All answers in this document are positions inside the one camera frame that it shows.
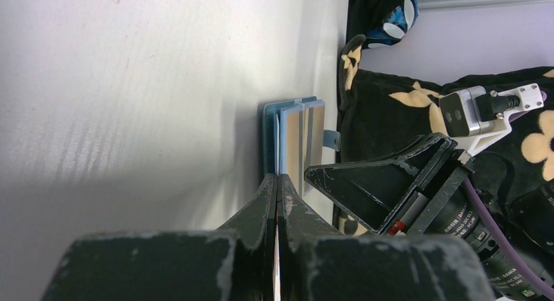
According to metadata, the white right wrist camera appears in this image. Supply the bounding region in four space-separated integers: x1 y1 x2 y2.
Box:
439 83 547 157

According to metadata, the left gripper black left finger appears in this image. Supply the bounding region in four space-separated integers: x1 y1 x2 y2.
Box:
219 174 277 300

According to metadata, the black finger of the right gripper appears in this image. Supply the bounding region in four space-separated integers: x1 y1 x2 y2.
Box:
304 134 455 235

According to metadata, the gold card left sleeve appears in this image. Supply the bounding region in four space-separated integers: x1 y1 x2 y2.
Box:
280 101 325 196

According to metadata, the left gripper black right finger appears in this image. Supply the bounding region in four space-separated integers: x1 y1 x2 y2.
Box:
278 174 344 300

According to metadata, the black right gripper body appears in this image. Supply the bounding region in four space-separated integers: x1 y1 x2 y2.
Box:
388 158 553 297

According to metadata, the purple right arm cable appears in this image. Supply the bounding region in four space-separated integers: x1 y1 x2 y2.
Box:
462 176 554 296

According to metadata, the blue white patterned cloth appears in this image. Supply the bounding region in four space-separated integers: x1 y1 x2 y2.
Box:
363 0 419 49

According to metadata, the blue leather card holder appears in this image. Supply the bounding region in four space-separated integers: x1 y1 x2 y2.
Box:
261 96 341 197

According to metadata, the black floral fleece blanket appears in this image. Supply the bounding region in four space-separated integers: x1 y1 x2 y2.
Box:
333 34 554 237

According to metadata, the black cloth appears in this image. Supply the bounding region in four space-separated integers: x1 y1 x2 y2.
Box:
346 0 403 41

